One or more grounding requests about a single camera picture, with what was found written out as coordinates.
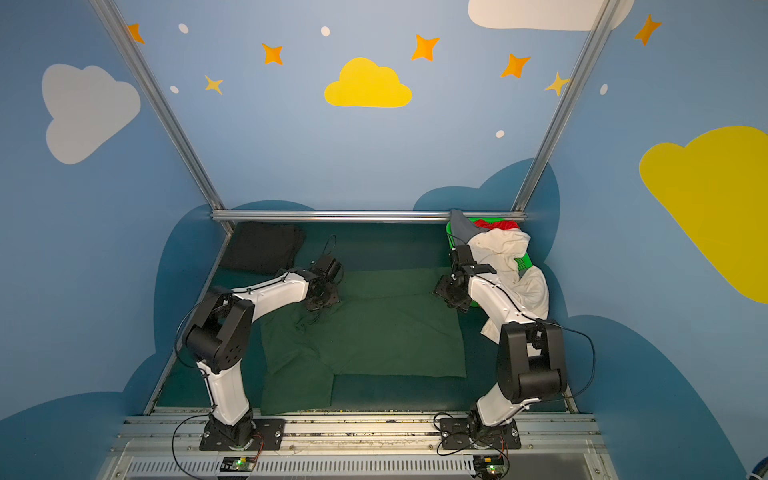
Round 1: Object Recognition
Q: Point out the dark green t-shirt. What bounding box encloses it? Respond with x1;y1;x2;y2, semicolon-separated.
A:
258;268;466;414

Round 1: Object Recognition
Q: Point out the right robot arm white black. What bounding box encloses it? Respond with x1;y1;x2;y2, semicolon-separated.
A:
435;273;568;428

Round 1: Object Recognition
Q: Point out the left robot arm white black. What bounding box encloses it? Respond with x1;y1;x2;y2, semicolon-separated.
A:
181;267;340;448

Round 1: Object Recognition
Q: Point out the white t-shirt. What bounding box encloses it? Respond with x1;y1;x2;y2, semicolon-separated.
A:
467;227;549;343

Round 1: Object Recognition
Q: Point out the grey t-shirt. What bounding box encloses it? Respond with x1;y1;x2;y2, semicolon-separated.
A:
447;210;483;249

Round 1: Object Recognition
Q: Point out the bright green basket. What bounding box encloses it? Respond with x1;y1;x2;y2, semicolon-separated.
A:
468;226;548;314

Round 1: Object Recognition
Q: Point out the folded black t-shirt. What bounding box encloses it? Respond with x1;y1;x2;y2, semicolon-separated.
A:
220;222;306;275

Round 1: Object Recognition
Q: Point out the red t-shirt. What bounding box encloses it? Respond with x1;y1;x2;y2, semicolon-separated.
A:
474;218;519;231

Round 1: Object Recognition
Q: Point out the right controller board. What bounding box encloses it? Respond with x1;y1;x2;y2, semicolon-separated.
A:
472;455;508;479

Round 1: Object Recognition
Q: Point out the controller board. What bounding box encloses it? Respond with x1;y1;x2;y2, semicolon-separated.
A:
219;456;257;473
472;455;508;479

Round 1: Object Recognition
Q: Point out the left controller board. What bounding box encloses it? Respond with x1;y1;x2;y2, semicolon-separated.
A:
219;456;257;473

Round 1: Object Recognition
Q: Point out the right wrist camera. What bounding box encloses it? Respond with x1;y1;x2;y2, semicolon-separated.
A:
451;245;497;276

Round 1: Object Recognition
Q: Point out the aluminium frame back rail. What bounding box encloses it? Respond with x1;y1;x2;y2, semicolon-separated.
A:
211;209;527;224

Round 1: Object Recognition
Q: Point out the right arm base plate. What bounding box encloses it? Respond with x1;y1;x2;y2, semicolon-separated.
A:
438;417;522;452

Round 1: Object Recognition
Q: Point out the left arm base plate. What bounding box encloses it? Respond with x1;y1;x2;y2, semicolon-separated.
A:
199;417;285;452

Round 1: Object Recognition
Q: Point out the aluminium front rail base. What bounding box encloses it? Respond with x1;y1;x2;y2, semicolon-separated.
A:
98;409;618;479

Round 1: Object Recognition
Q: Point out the aluminium frame left post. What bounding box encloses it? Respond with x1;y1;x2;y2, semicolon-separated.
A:
90;0;225;213

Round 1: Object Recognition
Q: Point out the aluminium frame post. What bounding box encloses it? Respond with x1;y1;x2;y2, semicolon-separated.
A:
511;0;621;218
90;0;225;213

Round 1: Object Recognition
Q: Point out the aluminium frame right post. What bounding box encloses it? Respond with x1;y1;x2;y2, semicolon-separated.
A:
511;0;621;218

